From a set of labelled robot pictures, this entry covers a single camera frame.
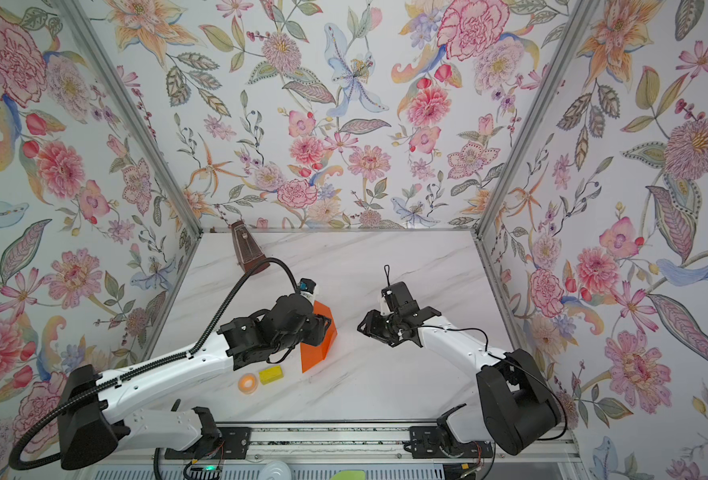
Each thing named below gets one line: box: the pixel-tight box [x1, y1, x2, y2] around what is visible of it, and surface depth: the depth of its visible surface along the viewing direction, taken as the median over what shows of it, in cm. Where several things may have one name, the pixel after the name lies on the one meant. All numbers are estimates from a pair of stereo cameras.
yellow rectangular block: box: [258, 365, 284, 385], surface depth 85 cm
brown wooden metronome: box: [231, 220, 271, 275], surface depth 103 cm
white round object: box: [260, 460, 292, 480], surface depth 67 cm
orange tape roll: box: [238, 373, 259, 395], surface depth 85 cm
